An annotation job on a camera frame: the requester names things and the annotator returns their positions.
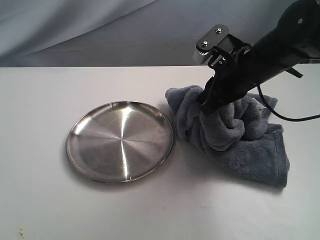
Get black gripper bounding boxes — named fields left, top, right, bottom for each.
left=198, top=56, right=257, bottom=115

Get grey-blue fluffy towel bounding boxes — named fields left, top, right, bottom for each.
left=165, top=85, right=290, bottom=189

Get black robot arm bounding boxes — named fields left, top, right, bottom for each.
left=194, top=0, right=320, bottom=115

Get round stainless steel plate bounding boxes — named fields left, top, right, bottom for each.
left=65, top=101, right=175, bottom=183

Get grey fabric backdrop curtain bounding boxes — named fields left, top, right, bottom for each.
left=0, top=0, right=292, bottom=67

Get black cable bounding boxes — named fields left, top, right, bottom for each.
left=256, top=83, right=320, bottom=123

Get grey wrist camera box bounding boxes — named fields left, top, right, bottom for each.
left=193, top=24, right=248, bottom=66

